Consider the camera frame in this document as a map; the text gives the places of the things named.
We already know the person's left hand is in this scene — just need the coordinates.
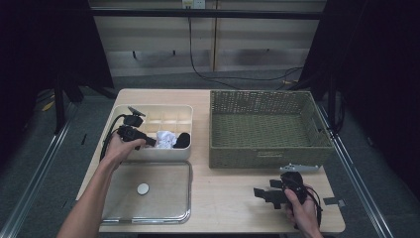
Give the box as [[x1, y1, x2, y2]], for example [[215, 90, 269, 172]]
[[102, 131, 147, 168]]

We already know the black wall cable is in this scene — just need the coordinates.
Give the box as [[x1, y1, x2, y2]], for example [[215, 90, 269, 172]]
[[187, 16, 305, 91]]

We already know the left hand-held gripper cable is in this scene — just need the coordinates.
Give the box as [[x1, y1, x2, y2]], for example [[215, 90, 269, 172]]
[[99, 113, 128, 162]]

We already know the clear box lid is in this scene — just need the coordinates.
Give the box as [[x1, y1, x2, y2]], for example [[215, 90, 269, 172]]
[[99, 160, 193, 225]]

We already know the cream divided storage box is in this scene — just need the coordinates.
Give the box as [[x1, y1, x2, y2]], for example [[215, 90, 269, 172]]
[[100, 104, 194, 162]]

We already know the hand-held gripper cable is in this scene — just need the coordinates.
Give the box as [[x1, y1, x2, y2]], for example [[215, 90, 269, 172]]
[[305, 185, 324, 229], [99, 113, 128, 162]]

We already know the black crossbar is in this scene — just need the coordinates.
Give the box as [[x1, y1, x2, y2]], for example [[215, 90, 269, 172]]
[[88, 8, 326, 20]]

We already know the metal floor rail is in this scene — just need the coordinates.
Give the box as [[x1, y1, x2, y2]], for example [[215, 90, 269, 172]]
[[316, 102, 396, 238], [0, 102, 79, 238]]

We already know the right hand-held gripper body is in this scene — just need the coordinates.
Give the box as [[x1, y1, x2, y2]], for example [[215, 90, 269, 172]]
[[274, 163, 321, 210]]

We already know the black tape strip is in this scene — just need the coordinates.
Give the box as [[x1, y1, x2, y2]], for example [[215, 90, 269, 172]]
[[322, 196, 347, 208]]

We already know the person's right hand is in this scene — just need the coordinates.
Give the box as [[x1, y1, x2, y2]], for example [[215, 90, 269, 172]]
[[284, 187, 324, 238]]

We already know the black curtain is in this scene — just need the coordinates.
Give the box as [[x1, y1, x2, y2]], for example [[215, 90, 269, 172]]
[[0, 0, 115, 167], [298, 0, 420, 199]]

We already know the white sock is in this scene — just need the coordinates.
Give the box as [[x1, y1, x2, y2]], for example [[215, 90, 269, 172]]
[[155, 130, 178, 150]]

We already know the green woven basket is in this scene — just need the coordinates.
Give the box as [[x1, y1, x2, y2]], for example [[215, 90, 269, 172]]
[[208, 89, 335, 170]]

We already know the black sock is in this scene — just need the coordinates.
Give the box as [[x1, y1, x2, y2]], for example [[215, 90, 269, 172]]
[[172, 132, 192, 150]]

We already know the black stand post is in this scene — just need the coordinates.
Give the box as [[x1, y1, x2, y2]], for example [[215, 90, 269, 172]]
[[326, 75, 339, 133], [53, 73, 67, 134]]

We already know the white wall socket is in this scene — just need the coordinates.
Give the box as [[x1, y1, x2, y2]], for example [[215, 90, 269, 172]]
[[181, 0, 206, 10]]

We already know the right hand-held gripper cable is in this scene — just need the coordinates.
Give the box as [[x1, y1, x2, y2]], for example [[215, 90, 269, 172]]
[[305, 185, 324, 229]]

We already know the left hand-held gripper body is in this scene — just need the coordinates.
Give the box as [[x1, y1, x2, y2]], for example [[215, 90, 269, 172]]
[[116, 105, 149, 144]]

